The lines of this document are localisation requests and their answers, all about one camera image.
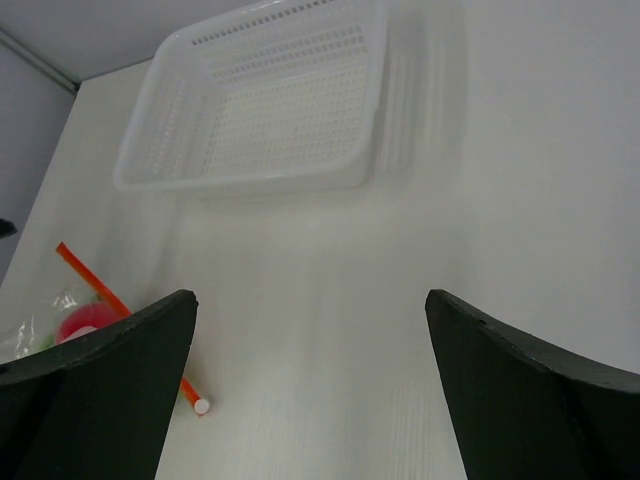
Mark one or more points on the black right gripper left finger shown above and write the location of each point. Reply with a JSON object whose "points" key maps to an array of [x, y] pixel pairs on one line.
{"points": [[98, 406]]}

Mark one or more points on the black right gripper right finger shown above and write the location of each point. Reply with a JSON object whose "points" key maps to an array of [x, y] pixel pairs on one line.
{"points": [[523, 408]]}

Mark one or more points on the red fake apple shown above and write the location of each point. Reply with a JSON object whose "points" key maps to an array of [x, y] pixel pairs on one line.
{"points": [[85, 319]]}

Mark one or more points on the clear zip bag orange seal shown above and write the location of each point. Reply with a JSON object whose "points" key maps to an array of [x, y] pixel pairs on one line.
{"points": [[69, 301]]}

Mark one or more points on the white perforated plastic basket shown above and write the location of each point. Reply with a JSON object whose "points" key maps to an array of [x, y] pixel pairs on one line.
{"points": [[276, 97]]}

